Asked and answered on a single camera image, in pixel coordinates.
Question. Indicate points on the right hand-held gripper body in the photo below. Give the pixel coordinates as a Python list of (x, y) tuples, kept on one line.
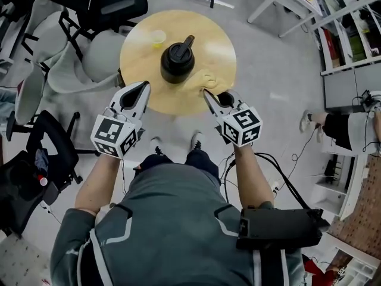
[(241, 127)]

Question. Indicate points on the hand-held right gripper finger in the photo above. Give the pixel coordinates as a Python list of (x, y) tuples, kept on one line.
[(217, 109), (236, 100)]

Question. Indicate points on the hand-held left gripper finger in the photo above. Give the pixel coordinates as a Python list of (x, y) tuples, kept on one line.
[(143, 106), (119, 95)]

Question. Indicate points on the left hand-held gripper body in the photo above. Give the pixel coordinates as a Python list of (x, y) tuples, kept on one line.
[(116, 136)]

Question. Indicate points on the yellow cloth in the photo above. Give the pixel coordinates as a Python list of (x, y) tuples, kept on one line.
[(208, 80)]

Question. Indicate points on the dark brown kettle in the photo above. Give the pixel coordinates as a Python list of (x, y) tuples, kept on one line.
[(177, 61)]

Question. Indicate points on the person's left forearm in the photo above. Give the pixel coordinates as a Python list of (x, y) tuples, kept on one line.
[(98, 180)]

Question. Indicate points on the person's right forearm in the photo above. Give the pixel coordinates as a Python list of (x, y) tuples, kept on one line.
[(253, 174)]

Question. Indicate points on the person's right shoe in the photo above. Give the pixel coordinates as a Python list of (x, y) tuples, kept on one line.
[(197, 143)]

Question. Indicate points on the person's shoe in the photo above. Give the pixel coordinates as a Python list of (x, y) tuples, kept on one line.
[(197, 143), (157, 147)]

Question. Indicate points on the person's left shoe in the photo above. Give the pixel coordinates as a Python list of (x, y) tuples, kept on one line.
[(157, 147)]

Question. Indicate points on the person's black shorts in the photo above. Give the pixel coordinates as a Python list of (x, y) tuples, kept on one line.
[(202, 159)]

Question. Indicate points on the black swivel chair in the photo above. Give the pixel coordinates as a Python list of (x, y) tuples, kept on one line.
[(59, 147)]

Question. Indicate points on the yellow plastic cup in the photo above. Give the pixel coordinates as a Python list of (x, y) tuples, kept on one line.
[(157, 37)]

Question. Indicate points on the round wooden table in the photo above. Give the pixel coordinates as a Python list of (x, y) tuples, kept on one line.
[(208, 34)]

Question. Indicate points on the red plastic cup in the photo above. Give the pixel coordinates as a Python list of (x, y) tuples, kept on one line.
[(42, 181)]

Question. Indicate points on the person's grey shirt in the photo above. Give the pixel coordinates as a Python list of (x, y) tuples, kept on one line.
[(172, 213)]

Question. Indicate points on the grey metal cabinet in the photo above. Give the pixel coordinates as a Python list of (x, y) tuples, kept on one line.
[(339, 91)]

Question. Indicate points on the white shelf rack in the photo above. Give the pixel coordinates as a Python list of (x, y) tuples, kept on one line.
[(336, 69)]

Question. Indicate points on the white drawer cabinet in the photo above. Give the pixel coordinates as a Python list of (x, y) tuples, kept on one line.
[(327, 201)]

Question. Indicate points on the small black monitor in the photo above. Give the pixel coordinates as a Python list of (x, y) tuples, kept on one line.
[(367, 97)]

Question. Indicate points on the white cubby shelf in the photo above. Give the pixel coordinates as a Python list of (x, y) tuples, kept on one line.
[(360, 268)]

